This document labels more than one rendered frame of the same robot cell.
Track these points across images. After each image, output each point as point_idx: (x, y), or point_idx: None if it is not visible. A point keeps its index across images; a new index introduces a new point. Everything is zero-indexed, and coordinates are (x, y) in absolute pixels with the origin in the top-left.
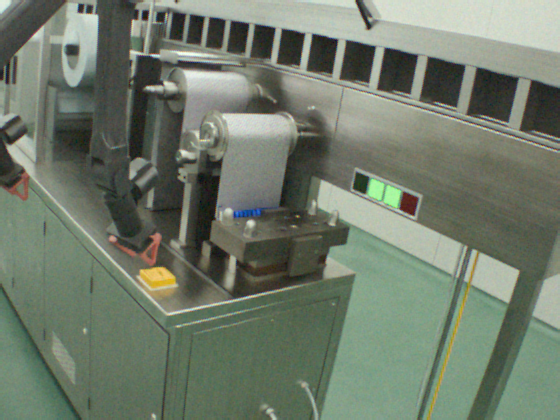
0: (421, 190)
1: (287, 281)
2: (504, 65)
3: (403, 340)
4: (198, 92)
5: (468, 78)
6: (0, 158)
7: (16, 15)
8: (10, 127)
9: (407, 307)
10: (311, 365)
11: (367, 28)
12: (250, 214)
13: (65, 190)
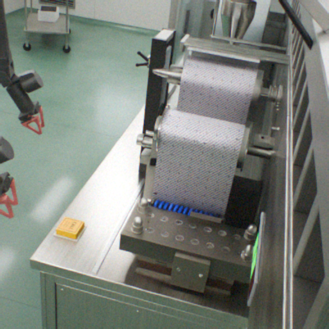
0: (259, 275)
1: (164, 286)
2: (319, 157)
3: None
4: (192, 83)
5: (308, 157)
6: (16, 101)
7: None
8: (25, 80)
9: None
10: None
11: (308, 47)
12: (178, 211)
13: (141, 132)
